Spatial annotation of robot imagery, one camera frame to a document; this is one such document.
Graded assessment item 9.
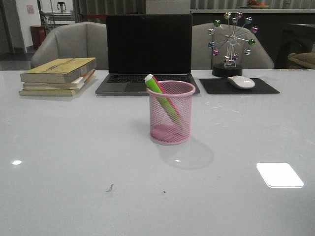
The pink highlighter pen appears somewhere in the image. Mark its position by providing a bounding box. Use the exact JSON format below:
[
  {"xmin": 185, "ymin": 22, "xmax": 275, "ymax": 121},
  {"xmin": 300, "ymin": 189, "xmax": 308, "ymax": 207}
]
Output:
[{"xmin": 153, "ymin": 76, "xmax": 180, "ymax": 118}]

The green highlighter pen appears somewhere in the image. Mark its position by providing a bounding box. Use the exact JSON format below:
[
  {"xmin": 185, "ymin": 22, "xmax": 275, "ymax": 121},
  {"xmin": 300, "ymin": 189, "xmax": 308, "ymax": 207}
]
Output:
[{"xmin": 144, "ymin": 74, "xmax": 181, "ymax": 126}]

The pink mesh pen holder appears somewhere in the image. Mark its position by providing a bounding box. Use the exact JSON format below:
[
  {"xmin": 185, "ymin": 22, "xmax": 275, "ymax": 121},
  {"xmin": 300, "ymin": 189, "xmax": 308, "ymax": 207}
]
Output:
[{"xmin": 147, "ymin": 81, "xmax": 195, "ymax": 145}]

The black mouse pad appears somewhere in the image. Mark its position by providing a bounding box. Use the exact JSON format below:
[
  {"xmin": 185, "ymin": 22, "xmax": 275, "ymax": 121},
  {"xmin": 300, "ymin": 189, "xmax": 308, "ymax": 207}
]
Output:
[{"xmin": 200, "ymin": 78, "xmax": 280, "ymax": 94}]

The grey open laptop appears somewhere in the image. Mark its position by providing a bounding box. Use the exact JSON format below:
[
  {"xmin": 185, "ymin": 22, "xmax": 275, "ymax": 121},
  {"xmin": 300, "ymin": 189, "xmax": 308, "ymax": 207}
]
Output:
[{"xmin": 95, "ymin": 14, "xmax": 196, "ymax": 96}]

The middle cream book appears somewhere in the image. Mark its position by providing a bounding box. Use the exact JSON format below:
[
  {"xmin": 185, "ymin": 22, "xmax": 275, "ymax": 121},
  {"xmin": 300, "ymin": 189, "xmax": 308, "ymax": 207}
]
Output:
[{"xmin": 23, "ymin": 69, "xmax": 95, "ymax": 90}]

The ferris wheel desk toy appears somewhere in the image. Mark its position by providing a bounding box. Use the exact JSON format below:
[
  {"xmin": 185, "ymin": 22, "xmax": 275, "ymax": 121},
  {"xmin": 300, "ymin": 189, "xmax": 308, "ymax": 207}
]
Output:
[{"xmin": 208, "ymin": 11, "xmax": 256, "ymax": 78}]

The right grey armchair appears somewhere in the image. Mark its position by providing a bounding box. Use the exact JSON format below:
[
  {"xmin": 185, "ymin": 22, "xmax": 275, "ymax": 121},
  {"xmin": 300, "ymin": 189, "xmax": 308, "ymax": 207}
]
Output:
[{"xmin": 191, "ymin": 23, "xmax": 274, "ymax": 70}]

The grey armchair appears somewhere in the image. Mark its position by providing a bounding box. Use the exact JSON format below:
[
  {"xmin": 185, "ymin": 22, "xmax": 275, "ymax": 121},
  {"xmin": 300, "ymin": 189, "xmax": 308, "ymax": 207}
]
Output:
[
  {"xmin": 31, "ymin": 22, "xmax": 109, "ymax": 70},
  {"xmin": 191, "ymin": 23, "xmax": 274, "ymax": 70}
]

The white computer mouse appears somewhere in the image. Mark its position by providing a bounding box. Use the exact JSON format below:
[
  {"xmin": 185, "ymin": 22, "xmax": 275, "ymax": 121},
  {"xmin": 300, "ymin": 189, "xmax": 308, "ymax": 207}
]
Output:
[{"xmin": 227, "ymin": 76, "xmax": 255, "ymax": 89}]

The left grey armchair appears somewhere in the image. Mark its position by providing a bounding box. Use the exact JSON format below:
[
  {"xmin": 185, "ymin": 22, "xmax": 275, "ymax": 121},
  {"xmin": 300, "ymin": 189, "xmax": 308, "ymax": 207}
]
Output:
[{"xmin": 31, "ymin": 22, "xmax": 109, "ymax": 70}]

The top yellow book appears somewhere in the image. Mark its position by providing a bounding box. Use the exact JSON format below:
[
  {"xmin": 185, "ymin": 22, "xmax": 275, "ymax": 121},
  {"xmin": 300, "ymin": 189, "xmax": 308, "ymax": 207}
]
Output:
[{"xmin": 20, "ymin": 58, "xmax": 96, "ymax": 83}]

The yellow book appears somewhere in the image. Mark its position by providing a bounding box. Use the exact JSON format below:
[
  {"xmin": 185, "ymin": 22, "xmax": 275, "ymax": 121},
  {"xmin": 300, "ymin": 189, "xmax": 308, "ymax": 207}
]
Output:
[
  {"xmin": 20, "ymin": 58, "xmax": 96, "ymax": 83},
  {"xmin": 19, "ymin": 89, "xmax": 79, "ymax": 96}
]

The bottom yellow book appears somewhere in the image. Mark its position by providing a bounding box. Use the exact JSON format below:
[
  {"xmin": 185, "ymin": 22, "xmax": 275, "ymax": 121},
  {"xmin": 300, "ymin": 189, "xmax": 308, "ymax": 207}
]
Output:
[{"xmin": 19, "ymin": 89, "xmax": 79, "ymax": 96}]

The red bin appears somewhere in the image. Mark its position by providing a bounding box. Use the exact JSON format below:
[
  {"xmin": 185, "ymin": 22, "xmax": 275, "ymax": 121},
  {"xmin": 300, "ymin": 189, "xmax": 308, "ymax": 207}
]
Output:
[{"xmin": 30, "ymin": 25, "xmax": 46, "ymax": 49}]

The fruit bowl on counter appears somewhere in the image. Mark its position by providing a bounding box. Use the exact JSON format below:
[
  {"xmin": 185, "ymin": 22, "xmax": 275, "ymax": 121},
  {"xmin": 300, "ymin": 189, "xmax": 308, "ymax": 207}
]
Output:
[{"xmin": 247, "ymin": 0, "xmax": 269, "ymax": 9}]

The beige cushion at right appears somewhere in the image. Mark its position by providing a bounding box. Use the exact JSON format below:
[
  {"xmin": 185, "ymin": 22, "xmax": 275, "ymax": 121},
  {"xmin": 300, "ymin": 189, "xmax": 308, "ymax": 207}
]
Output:
[{"xmin": 287, "ymin": 53, "xmax": 315, "ymax": 69}]

